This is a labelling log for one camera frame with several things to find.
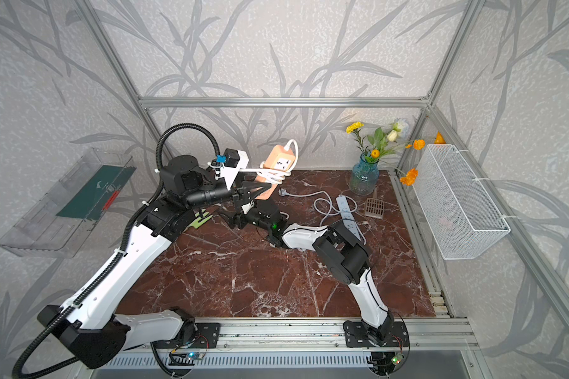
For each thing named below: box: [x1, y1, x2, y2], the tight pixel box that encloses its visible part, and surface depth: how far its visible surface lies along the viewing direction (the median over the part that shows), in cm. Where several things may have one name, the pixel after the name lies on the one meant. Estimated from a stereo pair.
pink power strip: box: [255, 144, 296, 200], surface depth 55 cm
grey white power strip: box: [335, 195, 362, 241], surface depth 104 cm
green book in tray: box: [56, 165, 137, 222], surface depth 71 cm
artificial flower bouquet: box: [345, 118, 447, 187], surface depth 98 cm
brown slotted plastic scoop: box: [364, 185, 385, 220], surface depth 107 cm
